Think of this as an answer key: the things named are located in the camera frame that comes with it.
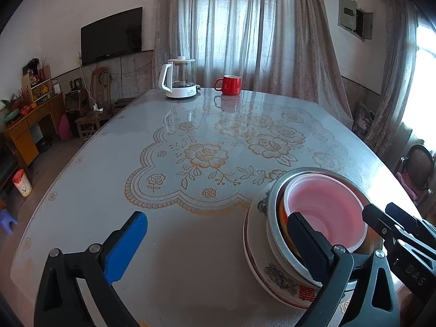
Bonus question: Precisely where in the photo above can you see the small wooden shelf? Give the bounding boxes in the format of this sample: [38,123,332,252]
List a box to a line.
[21,64,53,104]

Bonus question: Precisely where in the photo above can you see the wall electrical panel box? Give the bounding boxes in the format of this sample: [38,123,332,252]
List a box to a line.
[338,0,374,41]

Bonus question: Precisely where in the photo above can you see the white and red bucket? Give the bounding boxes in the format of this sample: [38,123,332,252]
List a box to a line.
[12,169,32,197]

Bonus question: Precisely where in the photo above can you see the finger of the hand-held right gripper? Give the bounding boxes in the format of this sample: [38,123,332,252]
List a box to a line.
[362,204,404,246]
[386,202,426,235]

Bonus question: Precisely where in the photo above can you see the pink cloth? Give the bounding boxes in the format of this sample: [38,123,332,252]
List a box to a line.
[397,172,421,201]

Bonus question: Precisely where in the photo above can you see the narrow beige sheer curtain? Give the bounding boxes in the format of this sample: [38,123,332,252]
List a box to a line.
[366,0,419,154]

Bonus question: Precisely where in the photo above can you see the white electric glass kettle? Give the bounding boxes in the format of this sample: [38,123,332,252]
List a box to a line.
[160,56,202,100]

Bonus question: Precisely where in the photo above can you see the black wall television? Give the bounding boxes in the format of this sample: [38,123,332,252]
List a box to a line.
[80,7,143,66]

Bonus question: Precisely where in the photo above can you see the grey patterned bag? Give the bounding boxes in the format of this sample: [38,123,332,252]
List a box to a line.
[352,103,377,138]

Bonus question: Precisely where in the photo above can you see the wooden chair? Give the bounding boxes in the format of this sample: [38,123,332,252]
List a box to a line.
[75,66,114,140]

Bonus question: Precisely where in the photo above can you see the dark bench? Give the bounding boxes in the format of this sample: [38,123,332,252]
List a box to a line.
[113,97,137,110]

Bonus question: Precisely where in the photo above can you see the red plastic bowl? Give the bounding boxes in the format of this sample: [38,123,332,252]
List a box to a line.
[282,173,370,249]

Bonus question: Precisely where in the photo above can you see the dark ornate chair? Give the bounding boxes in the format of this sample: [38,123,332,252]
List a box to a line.
[395,144,435,201]

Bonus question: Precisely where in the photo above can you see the red mug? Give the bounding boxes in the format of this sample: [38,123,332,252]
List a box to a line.
[214,75,242,95]

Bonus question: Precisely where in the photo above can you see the stainless steel bowl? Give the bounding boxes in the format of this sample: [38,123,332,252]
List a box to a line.
[266,167,384,293]

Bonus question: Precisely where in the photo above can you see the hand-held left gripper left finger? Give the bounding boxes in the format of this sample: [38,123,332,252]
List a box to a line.
[33,211,149,327]

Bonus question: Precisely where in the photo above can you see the purple plastic stool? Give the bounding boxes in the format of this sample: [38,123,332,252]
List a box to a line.
[0,208,17,235]

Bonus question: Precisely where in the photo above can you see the wide beige sheer curtain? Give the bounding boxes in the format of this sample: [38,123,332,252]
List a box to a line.
[152,0,353,126]

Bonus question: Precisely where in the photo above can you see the white floral plate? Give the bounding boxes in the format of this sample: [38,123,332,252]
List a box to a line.
[243,208,307,310]
[245,191,344,309]

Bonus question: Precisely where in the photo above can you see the yellow wooden desk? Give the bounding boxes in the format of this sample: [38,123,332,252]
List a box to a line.
[0,92,65,184]

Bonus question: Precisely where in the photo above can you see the pink bag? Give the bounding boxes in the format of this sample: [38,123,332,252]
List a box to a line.
[59,115,73,141]

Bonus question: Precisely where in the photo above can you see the yellow plastic bowl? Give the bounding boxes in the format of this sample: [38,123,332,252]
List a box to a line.
[277,194,300,256]

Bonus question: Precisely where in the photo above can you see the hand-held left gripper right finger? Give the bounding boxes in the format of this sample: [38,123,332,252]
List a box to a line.
[287,212,401,327]

